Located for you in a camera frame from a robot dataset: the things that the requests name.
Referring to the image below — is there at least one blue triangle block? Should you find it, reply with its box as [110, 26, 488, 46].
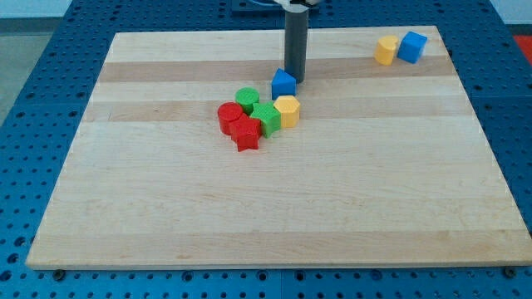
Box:
[271, 68, 297, 100]

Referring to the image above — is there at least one blue cube block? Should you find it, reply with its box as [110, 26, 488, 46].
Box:
[397, 31, 428, 64]

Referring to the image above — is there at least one red cylinder block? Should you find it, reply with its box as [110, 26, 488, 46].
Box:
[217, 102, 244, 135]

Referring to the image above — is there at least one red star block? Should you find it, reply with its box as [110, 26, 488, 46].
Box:
[229, 114, 262, 152]

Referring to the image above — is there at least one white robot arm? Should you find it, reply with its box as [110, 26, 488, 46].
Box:
[273, 0, 322, 13]

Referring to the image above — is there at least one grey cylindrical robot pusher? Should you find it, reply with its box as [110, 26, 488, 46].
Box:
[284, 10, 309, 84]

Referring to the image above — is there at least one green star block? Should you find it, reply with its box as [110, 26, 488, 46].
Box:
[249, 101, 281, 138]

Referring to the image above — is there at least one green cylinder block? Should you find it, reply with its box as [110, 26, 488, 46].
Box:
[235, 87, 259, 115]

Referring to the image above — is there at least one yellow hexagon block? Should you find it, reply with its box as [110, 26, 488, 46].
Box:
[273, 96, 301, 128]

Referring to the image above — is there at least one yellow heart block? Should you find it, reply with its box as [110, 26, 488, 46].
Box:
[373, 35, 399, 66]

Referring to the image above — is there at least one wooden board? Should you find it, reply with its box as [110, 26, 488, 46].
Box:
[26, 26, 531, 270]

